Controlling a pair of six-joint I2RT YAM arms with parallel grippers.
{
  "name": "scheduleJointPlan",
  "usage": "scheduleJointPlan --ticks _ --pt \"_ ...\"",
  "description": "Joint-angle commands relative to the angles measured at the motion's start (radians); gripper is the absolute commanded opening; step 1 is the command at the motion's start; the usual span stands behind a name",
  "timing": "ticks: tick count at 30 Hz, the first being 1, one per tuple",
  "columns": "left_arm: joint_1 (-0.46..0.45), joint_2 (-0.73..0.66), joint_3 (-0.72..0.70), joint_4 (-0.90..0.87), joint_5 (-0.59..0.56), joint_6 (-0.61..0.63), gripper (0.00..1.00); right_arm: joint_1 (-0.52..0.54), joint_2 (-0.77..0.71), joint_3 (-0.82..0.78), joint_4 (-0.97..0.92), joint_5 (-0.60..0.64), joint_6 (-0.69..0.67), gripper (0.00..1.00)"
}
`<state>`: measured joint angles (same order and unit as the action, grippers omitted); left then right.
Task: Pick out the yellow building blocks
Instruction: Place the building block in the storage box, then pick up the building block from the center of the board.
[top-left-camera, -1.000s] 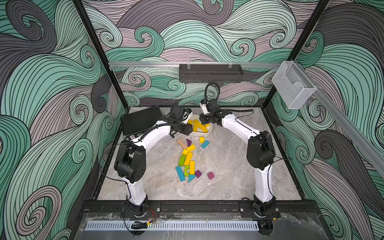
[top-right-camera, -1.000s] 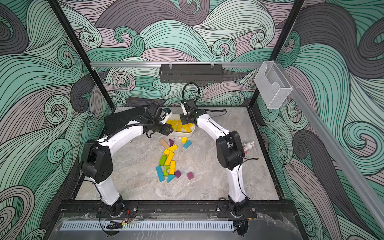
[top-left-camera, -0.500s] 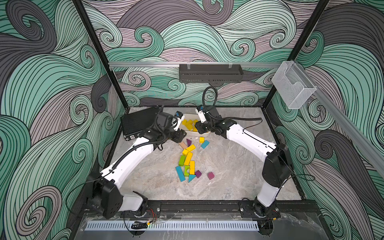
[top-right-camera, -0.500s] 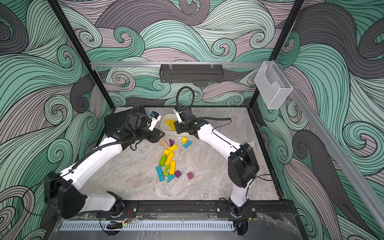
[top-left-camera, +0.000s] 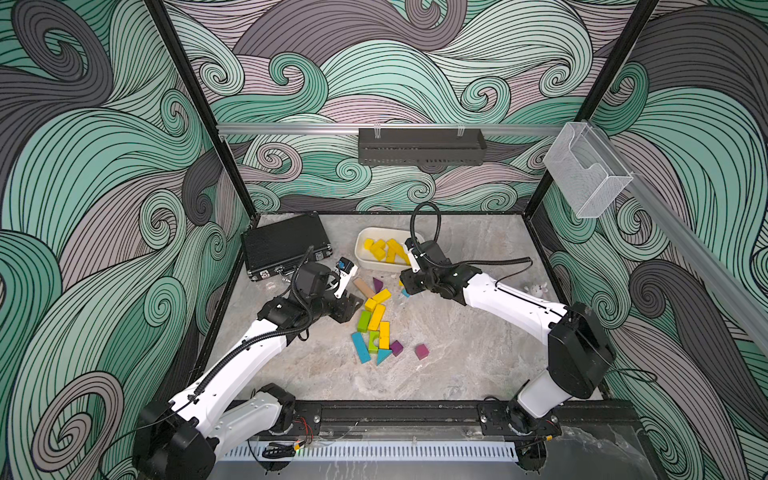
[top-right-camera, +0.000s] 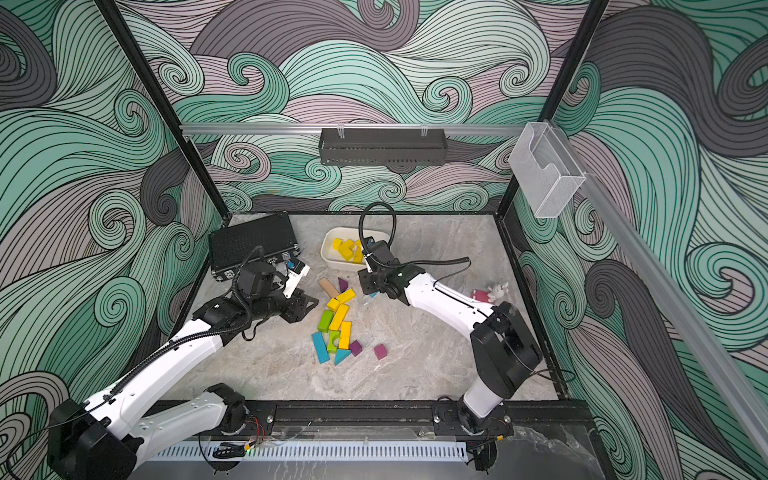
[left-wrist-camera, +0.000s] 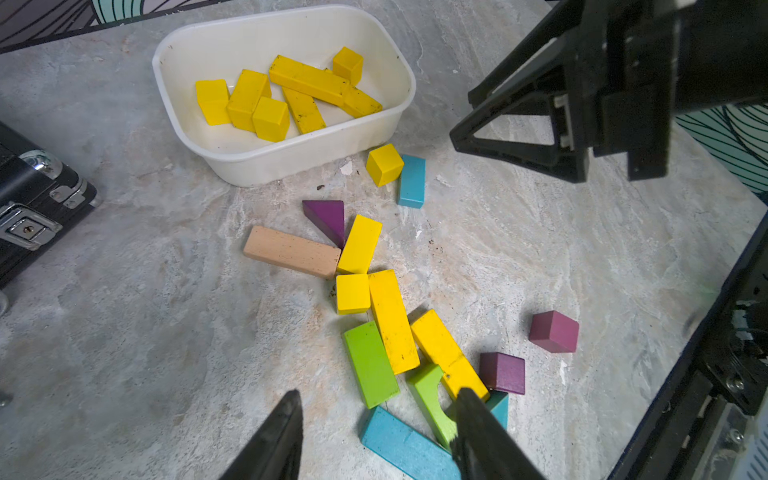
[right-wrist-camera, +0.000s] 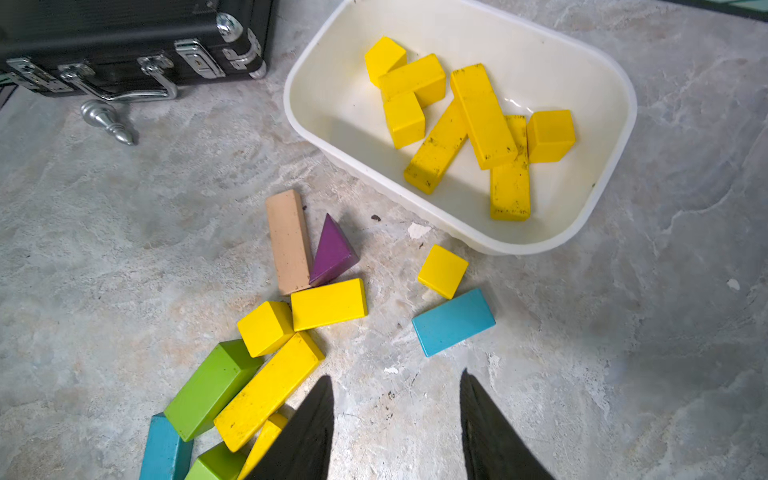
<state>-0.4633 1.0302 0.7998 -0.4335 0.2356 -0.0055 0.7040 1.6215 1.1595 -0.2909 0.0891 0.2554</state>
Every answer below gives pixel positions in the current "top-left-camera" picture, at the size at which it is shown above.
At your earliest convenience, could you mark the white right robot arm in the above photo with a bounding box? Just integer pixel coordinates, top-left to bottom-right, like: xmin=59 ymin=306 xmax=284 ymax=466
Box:
xmin=400 ymin=265 xmax=615 ymax=436

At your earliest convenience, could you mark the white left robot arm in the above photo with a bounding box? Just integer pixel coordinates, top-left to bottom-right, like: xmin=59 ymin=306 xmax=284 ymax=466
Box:
xmin=131 ymin=294 xmax=364 ymax=479

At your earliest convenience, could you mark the green rectangular block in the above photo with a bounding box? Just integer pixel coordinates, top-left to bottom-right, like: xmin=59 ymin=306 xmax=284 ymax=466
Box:
xmin=356 ymin=310 xmax=372 ymax=333

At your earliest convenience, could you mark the yellow slanted long block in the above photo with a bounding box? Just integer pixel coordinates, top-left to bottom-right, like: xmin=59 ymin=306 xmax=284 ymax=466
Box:
xmin=364 ymin=289 xmax=391 ymax=312

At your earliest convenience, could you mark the natural wood rectangular block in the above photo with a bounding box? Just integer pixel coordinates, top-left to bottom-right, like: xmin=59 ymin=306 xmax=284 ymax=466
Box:
xmin=353 ymin=278 xmax=376 ymax=299

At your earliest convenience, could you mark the yellow upright long block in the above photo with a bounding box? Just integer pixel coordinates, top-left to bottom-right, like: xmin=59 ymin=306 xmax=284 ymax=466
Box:
xmin=368 ymin=304 xmax=386 ymax=331

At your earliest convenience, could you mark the light green arch block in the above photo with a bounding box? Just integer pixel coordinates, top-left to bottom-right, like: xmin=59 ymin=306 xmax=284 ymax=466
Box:
xmin=367 ymin=331 xmax=380 ymax=355

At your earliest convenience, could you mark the teal long block at left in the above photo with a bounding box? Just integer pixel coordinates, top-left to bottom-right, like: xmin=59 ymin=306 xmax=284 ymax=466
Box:
xmin=351 ymin=332 xmax=371 ymax=364

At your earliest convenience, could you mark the white plastic tub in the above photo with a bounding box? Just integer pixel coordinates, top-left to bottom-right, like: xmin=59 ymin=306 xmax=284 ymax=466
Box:
xmin=355 ymin=227 xmax=411 ymax=273

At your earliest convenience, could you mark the teal triangle block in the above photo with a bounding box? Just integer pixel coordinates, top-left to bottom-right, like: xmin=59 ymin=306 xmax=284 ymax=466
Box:
xmin=376 ymin=349 xmax=392 ymax=365

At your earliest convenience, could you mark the purple cube block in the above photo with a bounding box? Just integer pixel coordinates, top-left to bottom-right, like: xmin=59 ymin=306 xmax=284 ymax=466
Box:
xmin=390 ymin=341 xmax=404 ymax=357

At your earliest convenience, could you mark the magenta cube block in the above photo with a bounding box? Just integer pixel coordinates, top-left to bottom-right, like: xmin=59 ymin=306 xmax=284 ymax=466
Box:
xmin=414 ymin=344 xmax=430 ymax=360

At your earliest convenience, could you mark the black aluminium carrying case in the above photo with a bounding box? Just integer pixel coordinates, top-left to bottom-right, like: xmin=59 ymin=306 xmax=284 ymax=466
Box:
xmin=241 ymin=214 xmax=333 ymax=282

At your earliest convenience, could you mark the pink and white toy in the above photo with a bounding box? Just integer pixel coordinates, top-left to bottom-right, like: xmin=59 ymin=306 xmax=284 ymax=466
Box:
xmin=524 ymin=283 xmax=548 ymax=298

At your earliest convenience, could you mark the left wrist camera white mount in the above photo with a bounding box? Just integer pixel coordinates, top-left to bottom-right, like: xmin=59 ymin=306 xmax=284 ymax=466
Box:
xmin=332 ymin=257 xmax=358 ymax=299

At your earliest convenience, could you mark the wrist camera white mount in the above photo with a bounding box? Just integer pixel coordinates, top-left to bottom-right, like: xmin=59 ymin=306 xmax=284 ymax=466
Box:
xmin=405 ymin=237 xmax=425 ymax=273
xmin=332 ymin=257 xmax=358 ymax=299

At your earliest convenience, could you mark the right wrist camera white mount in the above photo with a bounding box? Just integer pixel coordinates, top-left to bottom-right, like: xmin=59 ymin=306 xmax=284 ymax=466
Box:
xmin=405 ymin=237 xmax=425 ymax=273

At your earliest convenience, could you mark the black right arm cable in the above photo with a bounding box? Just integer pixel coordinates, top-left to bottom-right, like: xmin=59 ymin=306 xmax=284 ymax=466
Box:
xmin=410 ymin=202 xmax=534 ymax=268

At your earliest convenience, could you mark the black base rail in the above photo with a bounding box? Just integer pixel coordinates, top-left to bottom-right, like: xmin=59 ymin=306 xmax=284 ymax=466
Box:
xmin=284 ymin=398 xmax=639 ymax=440

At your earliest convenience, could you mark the black wall-mounted tray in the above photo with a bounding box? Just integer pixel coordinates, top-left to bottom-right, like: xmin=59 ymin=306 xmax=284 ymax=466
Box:
xmin=357 ymin=127 xmax=488 ymax=169

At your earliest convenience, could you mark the white slotted cable duct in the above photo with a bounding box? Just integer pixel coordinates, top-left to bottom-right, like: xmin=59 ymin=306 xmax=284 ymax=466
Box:
xmin=218 ymin=440 xmax=519 ymax=463

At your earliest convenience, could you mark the clear acrylic wall holder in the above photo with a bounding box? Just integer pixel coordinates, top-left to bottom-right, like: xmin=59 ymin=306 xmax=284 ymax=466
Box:
xmin=544 ymin=121 xmax=633 ymax=219

